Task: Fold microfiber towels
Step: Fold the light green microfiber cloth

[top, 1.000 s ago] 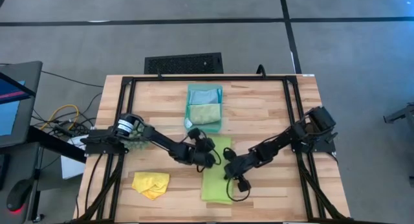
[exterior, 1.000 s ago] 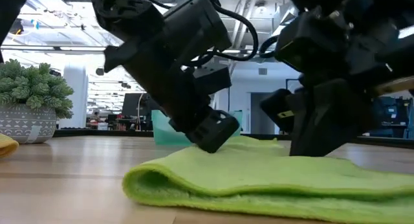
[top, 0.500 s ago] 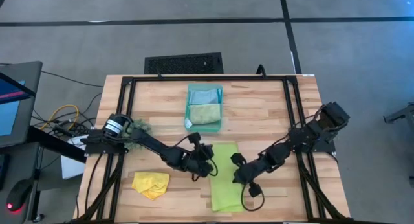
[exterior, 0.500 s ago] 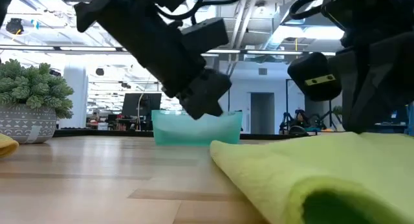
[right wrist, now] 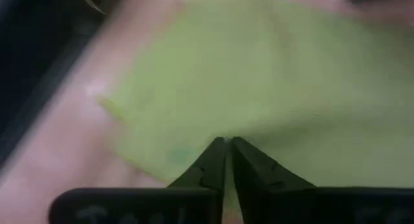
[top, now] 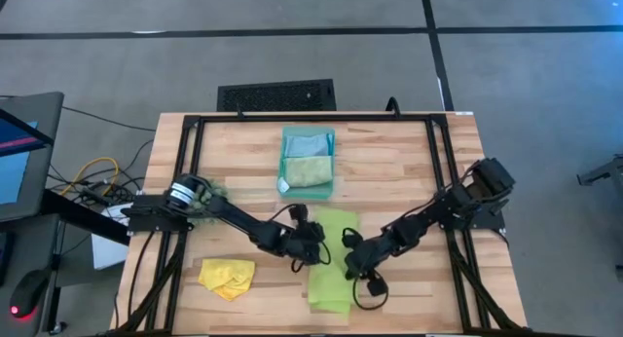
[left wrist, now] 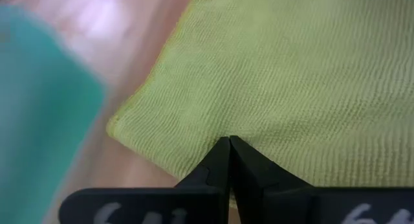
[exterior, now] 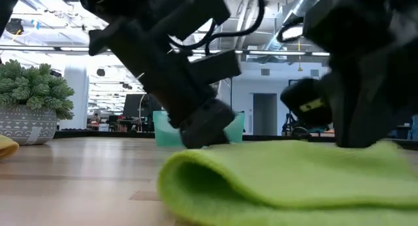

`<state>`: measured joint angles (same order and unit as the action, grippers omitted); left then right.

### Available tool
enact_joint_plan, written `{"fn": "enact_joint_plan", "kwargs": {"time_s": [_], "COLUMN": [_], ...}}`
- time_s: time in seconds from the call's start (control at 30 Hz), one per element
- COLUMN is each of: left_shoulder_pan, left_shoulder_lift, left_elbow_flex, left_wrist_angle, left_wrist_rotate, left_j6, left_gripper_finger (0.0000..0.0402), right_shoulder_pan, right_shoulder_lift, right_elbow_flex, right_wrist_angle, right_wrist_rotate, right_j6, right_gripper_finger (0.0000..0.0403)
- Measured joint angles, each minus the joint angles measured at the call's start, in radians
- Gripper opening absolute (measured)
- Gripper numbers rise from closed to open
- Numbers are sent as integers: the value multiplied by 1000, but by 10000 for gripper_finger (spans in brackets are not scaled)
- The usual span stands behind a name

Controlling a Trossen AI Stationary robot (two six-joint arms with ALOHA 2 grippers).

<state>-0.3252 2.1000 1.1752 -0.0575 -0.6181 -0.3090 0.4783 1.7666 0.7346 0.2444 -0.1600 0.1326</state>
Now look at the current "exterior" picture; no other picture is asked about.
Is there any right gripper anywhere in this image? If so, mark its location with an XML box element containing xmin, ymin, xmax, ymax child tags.
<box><xmin>302</xmin><ymin>0</ymin><xmax>418</xmax><ymax>149</ymax></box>

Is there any yellow microfiber towel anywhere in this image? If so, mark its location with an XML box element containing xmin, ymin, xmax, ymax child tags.
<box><xmin>0</xmin><ymin>134</ymin><xmax>20</xmax><ymax>161</ymax></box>

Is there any succulent plant in patterned pot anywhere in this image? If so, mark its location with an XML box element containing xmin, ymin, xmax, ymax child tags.
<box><xmin>0</xmin><ymin>58</ymin><xmax>76</xmax><ymax>146</ymax></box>

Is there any teal plastic bin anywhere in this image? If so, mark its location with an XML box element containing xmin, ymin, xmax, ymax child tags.
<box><xmin>152</xmin><ymin>110</ymin><xmax>246</xmax><ymax>148</ymax></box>

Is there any black ceiling cable reel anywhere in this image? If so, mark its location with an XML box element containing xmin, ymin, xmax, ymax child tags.
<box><xmin>5</xmin><ymin>18</ymin><xmax>25</xmax><ymax>35</ymax></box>

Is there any black background monitor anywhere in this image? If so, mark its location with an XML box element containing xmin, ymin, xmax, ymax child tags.
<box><xmin>123</xmin><ymin>93</ymin><xmax>163</xmax><ymax>119</ymax></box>

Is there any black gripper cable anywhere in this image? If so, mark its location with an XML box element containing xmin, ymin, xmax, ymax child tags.
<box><xmin>168</xmin><ymin>0</ymin><xmax>266</xmax><ymax>56</ymax></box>
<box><xmin>276</xmin><ymin>16</ymin><xmax>305</xmax><ymax>44</ymax></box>

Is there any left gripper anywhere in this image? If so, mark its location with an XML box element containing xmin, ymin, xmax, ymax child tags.
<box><xmin>88</xmin><ymin>13</ymin><xmax>237</xmax><ymax>150</ymax></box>

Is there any silver ventilation duct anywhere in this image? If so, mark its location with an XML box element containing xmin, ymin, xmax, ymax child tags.
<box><xmin>261</xmin><ymin>0</ymin><xmax>324</xmax><ymax>57</ymax></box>

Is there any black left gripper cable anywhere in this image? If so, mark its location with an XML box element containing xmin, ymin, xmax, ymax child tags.
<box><xmin>168</xmin><ymin>0</ymin><xmax>266</xmax><ymax>56</ymax></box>

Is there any lime green microfiber towel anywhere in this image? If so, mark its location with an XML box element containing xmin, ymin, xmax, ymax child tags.
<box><xmin>156</xmin><ymin>140</ymin><xmax>418</xmax><ymax>226</ymax></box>

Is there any linear ceiling light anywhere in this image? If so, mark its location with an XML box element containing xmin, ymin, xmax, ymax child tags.
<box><xmin>0</xmin><ymin>45</ymin><xmax>331</xmax><ymax>58</ymax></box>

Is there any black metal table frame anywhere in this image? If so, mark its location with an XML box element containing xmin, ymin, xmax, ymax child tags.
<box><xmin>54</xmin><ymin>130</ymin><xmax>418</xmax><ymax>151</ymax></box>

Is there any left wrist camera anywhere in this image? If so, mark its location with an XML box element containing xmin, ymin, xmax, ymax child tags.
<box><xmin>188</xmin><ymin>50</ymin><xmax>242</xmax><ymax>87</ymax></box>

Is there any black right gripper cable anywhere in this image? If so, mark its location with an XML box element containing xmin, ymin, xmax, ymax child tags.
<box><xmin>276</xmin><ymin>16</ymin><xmax>305</xmax><ymax>44</ymax></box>

